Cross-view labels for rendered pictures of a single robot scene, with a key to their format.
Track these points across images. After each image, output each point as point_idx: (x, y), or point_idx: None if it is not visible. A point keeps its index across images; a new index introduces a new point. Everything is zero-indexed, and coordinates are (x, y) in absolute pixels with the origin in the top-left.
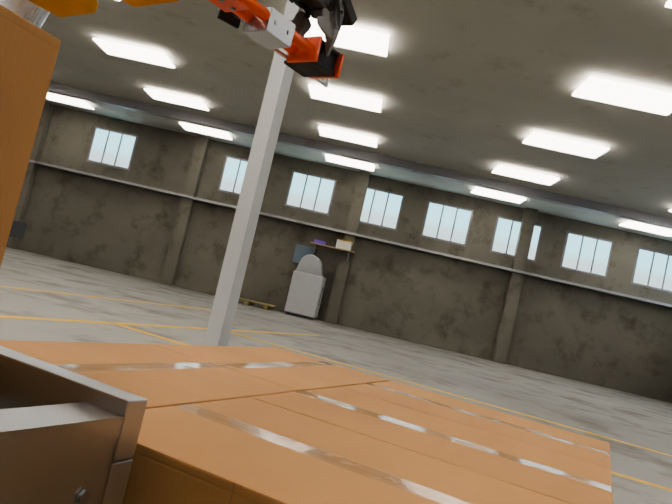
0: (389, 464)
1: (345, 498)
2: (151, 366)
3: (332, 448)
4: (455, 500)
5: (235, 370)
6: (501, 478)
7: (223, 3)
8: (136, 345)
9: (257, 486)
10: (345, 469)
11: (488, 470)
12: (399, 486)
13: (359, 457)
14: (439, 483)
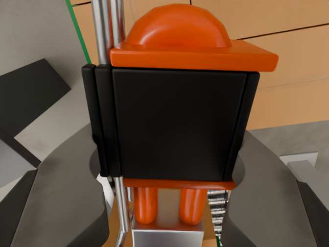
0: (278, 68)
1: (277, 112)
2: None
3: None
4: (305, 78)
5: None
6: (323, 22)
7: None
8: (85, 28)
9: (258, 127)
10: (269, 91)
11: (317, 15)
12: (287, 86)
13: (268, 74)
14: (298, 66)
